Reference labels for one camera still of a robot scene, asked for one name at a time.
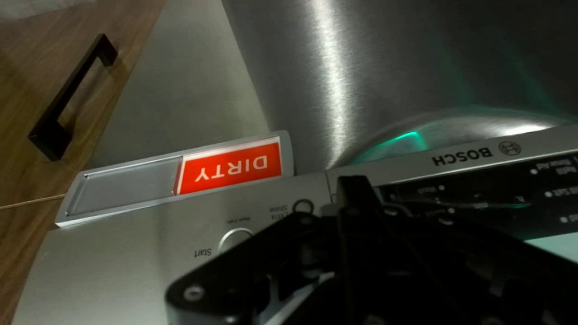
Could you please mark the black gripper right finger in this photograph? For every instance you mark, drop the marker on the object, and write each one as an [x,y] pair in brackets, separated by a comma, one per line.
[434,272]

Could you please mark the red dirty sign magnet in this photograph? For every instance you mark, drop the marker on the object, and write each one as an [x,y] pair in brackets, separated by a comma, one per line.
[228,167]

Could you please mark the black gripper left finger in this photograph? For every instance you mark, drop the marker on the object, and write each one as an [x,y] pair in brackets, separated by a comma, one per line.
[264,277]

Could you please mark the stainless dishwasher door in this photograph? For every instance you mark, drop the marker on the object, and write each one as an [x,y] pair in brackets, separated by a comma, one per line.
[361,73]

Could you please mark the wooden cabinet door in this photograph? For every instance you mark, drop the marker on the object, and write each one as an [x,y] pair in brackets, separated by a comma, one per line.
[29,66]

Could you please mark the round silver dishwasher button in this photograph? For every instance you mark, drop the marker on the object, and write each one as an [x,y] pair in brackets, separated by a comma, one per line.
[231,238]

